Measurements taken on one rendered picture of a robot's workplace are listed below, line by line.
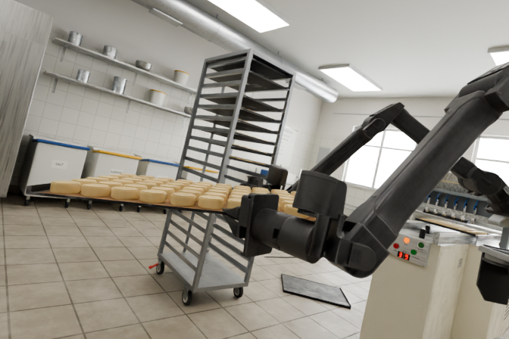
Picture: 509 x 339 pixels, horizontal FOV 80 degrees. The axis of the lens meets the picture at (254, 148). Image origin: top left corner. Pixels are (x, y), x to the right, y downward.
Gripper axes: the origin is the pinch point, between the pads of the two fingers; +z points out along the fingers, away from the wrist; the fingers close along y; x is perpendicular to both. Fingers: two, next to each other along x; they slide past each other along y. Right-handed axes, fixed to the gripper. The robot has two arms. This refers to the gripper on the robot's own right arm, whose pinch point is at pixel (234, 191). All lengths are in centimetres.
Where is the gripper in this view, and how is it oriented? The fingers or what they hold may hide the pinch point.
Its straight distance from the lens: 95.0
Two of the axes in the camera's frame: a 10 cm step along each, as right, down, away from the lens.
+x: 7.3, 0.6, -6.9
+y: 1.3, -9.9, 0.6
